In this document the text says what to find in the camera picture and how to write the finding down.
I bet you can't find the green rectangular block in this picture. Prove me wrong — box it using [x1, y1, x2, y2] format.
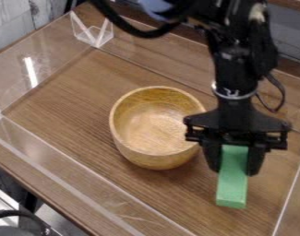
[216, 145, 248, 208]

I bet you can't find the brown wooden bowl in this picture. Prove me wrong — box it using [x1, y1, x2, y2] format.
[109, 86, 206, 170]

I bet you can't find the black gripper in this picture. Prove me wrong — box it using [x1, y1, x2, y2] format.
[183, 92, 291, 176]

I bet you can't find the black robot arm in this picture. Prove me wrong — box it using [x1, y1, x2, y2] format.
[171, 0, 291, 176]

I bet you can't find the black cable under table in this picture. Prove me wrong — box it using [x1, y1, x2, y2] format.
[0, 209, 52, 236]

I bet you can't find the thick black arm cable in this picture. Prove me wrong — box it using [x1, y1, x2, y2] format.
[88, 0, 187, 40]

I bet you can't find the black metal table bracket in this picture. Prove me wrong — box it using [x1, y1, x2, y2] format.
[18, 201, 64, 236]

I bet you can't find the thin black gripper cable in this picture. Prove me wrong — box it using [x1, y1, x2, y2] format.
[255, 73, 288, 113]

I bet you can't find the clear acrylic corner bracket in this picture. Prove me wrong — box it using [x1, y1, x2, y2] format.
[70, 11, 115, 48]

